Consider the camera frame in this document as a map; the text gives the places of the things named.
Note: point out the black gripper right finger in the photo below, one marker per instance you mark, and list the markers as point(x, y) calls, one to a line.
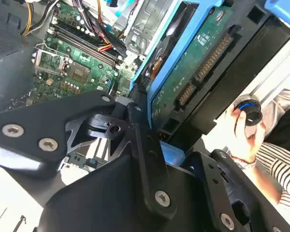
point(256, 207)

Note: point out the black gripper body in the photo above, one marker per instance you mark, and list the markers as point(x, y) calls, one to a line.
point(99, 193)

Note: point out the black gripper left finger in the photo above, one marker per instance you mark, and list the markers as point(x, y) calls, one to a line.
point(33, 125)

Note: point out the hard disk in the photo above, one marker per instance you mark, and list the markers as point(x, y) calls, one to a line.
point(195, 60)

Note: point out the person's bare hand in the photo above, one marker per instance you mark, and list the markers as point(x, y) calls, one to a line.
point(246, 140)

